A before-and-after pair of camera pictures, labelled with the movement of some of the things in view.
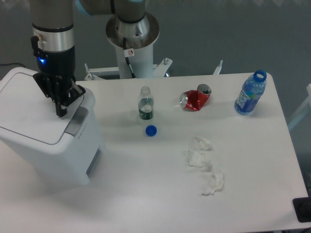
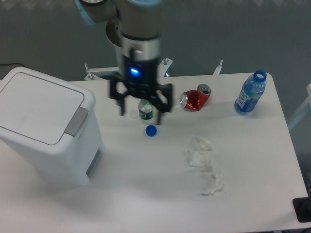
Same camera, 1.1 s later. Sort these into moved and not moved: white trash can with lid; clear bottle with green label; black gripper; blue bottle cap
Moved: black gripper
Not moved: blue bottle cap; clear bottle with green label; white trash can with lid
